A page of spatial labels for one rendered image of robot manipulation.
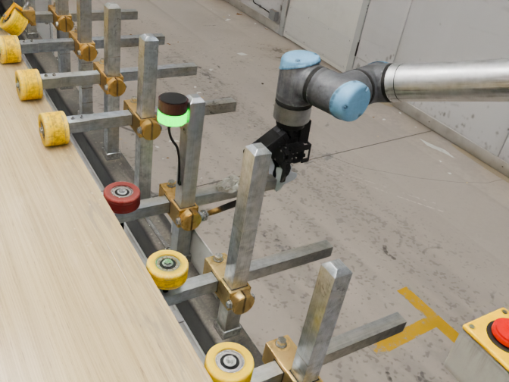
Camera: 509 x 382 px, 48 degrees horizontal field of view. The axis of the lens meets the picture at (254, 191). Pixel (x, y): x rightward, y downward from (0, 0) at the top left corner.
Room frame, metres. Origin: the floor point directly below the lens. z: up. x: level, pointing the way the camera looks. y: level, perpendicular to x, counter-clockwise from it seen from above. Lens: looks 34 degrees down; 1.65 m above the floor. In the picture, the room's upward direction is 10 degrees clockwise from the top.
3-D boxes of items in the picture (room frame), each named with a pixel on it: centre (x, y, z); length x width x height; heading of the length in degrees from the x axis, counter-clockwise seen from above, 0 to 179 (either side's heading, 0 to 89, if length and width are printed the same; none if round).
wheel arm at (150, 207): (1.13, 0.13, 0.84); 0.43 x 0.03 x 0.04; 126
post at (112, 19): (1.46, 0.45, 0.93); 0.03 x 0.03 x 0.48; 36
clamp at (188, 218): (1.07, 0.17, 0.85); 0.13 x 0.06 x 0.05; 36
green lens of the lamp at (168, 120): (1.03, 0.19, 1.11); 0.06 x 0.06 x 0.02
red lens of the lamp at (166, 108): (1.03, 0.19, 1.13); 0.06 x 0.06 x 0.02
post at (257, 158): (0.86, 0.01, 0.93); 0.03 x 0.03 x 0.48; 36
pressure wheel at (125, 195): (1.01, 0.29, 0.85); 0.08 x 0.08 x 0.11
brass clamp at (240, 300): (0.88, 0.02, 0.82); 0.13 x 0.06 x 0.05; 36
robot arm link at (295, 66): (1.26, -0.05, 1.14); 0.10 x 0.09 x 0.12; 52
